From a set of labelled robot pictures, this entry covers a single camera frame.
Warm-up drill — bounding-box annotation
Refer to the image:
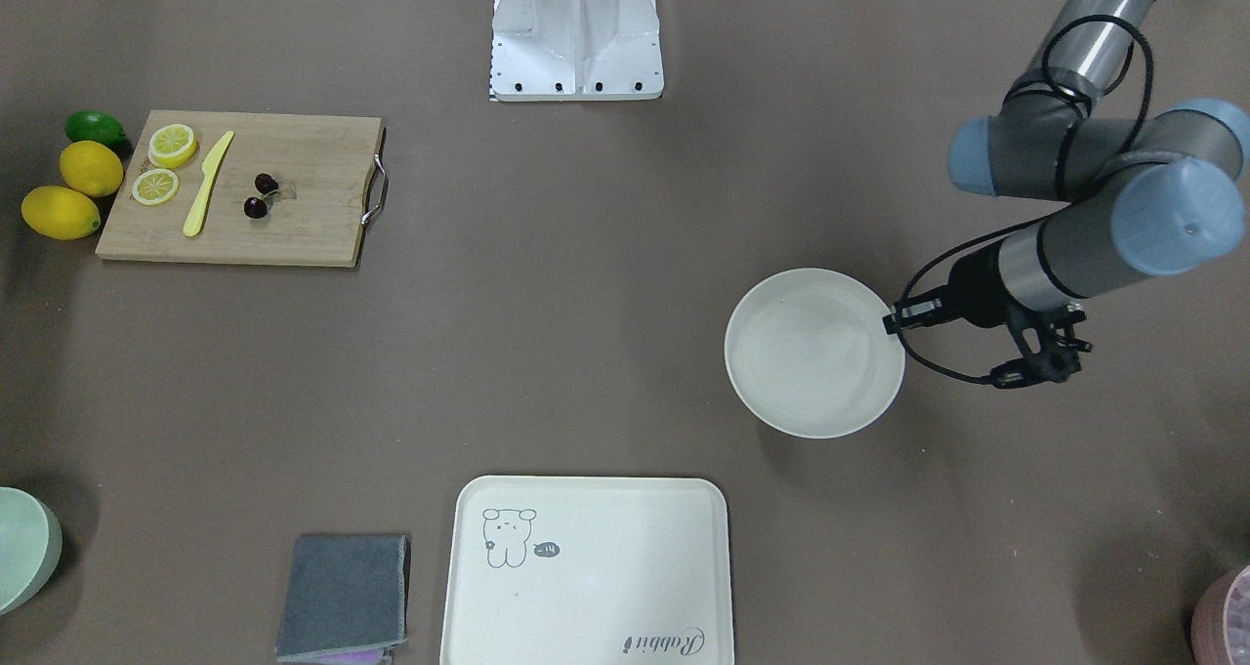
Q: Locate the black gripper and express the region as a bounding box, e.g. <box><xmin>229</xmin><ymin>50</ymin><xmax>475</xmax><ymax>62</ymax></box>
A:
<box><xmin>884</xmin><ymin>245</ymin><xmax>1091</xmax><ymax>389</ymax></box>

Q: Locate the grey folded cloth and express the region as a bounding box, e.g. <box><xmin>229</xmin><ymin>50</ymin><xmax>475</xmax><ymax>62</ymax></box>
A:
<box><xmin>275</xmin><ymin>533</ymin><xmax>409</xmax><ymax>664</ymax></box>

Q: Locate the lemon slice lower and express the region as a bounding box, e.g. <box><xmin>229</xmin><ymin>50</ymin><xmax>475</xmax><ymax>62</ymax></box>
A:
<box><xmin>131</xmin><ymin>168</ymin><xmax>183</xmax><ymax>206</ymax></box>

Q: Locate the yellow lemon near lime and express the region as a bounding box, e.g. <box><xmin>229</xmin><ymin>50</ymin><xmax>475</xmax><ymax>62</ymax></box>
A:
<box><xmin>59</xmin><ymin>141</ymin><xmax>125</xmax><ymax>198</ymax></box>

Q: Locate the mint green bowl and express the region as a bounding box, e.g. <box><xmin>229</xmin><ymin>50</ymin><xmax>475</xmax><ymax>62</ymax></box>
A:
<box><xmin>1</xmin><ymin>488</ymin><xmax>63</xmax><ymax>613</ymax></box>

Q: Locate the yellow plastic knife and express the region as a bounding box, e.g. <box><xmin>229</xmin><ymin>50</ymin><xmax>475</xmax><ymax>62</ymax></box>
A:
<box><xmin>183</xmin><ymin>130</ymin><xmax>235</xmax><ymax>238</ymax></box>

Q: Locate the pink bowl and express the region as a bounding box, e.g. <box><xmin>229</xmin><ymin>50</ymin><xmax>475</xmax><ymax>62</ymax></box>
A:
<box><xmin>1190</xmin><ymin>565</ymin><xmax>1249</xmax><ymax>664</ymax></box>

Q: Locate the white pedestal column base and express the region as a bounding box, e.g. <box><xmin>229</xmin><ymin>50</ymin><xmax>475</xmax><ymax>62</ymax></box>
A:
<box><xmin>488</xmin><ymin>0</ymin><xmax>665</xmax><ymax>103</ymax></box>

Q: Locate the lemon slice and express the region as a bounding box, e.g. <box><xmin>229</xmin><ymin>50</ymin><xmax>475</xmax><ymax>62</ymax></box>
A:
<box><xmin>131</xmin><ymin>168</ymin><xmax>183</xmax><ymax>206</ymax></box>
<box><xmin>148</xmin><ymin>123</ymin><xmax>199</xmax><ymax>170</ymax></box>

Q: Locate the yellow lemon outer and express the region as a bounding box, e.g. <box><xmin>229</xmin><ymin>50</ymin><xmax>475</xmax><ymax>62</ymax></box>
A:
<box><xmin>20</xmin><ymin>186</ymin><xmax>103</xmax><ymax>239</ymax></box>

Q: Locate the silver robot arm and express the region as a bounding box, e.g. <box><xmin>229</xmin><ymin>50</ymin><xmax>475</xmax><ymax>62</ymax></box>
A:
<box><xmin>883</xmin><ymin>0</ymin><xmax>1248</xmax><ymax>389</ymax></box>

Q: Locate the cream rectangular tray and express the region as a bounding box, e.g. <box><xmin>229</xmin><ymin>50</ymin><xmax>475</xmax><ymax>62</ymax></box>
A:
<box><xmin>440</xmin><ymin>478</ymin><xmax>735</xmax><ymax>664</ymax></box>

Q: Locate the cream round plate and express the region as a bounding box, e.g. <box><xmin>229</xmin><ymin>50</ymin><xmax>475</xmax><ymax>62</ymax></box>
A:
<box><xmin>723</xmin><ymin>268</ymin><xmax>905</xmax><ymax>439</ymax></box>

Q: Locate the wooden cutting board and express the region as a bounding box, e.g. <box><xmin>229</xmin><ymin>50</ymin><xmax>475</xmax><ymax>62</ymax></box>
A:
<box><xmin>98</xmin><ymin>109</ymin><xmax>388</xmax><ymax>268</ymax></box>

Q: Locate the green lime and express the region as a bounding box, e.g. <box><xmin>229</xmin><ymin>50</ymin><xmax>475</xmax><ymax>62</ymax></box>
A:
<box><xmin>63</xmin><ymin>110</ymin><xmax>129</xmax><ymax>148</ymax></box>

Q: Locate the lemon slice upper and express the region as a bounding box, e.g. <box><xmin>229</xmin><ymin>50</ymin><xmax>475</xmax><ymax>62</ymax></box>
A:
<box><xmin>148</xmin><ymin>123</ymin><xmax>199</xmax><ymax>170</ymax></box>

